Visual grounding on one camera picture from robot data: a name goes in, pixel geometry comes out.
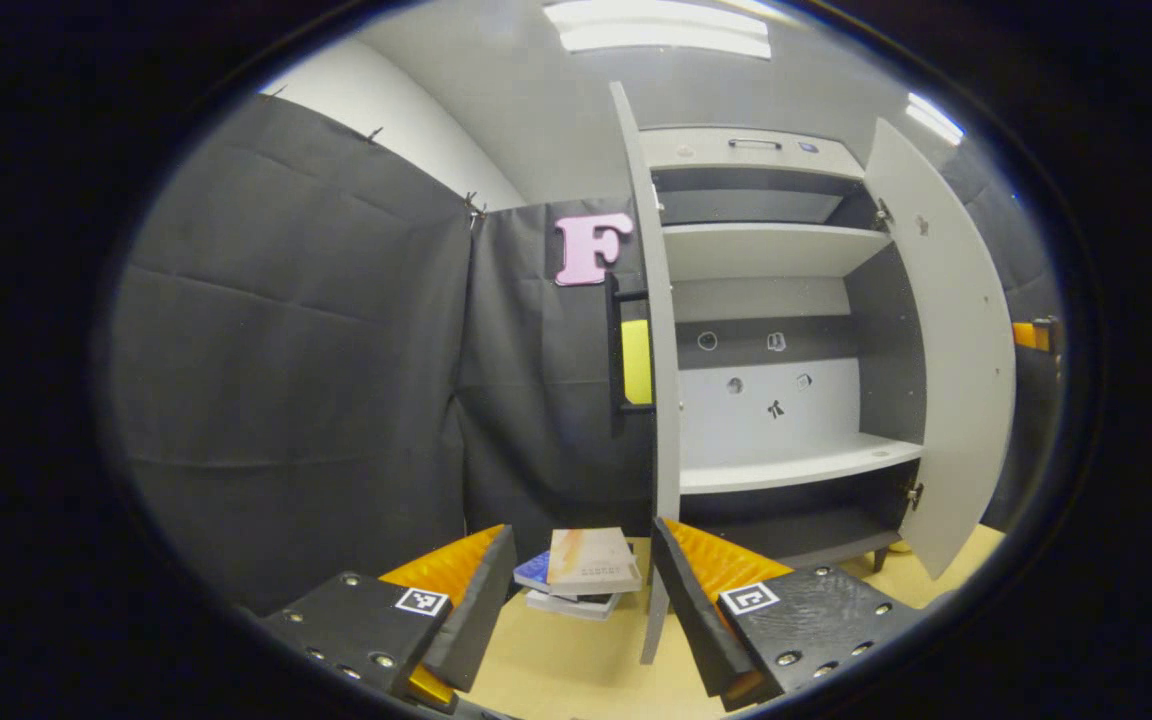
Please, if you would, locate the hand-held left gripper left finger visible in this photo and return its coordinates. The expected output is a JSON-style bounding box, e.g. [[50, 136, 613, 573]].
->
[[258, 524, 519, 711]]

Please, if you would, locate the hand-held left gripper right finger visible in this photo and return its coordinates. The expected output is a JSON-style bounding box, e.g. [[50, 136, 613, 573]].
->
[[651, 517, 927, 713]]

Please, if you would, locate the grey cabinet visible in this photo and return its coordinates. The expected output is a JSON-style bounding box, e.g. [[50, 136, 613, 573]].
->
[[636, 125, 927, 573]]

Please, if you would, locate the blue book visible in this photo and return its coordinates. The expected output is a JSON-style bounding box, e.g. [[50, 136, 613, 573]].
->
[[513, 550, 577, 599]]

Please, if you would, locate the white book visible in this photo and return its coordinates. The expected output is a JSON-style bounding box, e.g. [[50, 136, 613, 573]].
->
[[524, 588, 622, 621]]

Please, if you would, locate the beige book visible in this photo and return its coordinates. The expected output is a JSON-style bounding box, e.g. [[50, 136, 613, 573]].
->
[[546, 527, 643, 596]]

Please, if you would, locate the small twin ceiling light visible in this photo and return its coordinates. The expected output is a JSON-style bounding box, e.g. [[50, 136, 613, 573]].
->
[[904, 92, 965, 147]]

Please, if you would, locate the black backdrop cloth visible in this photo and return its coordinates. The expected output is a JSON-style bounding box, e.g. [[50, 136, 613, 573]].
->
[[106, 93, 1067, 616]]

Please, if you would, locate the large ceiling light panel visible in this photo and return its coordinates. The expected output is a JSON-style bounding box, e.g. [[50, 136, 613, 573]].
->
[[543, 0, 772, 59]]

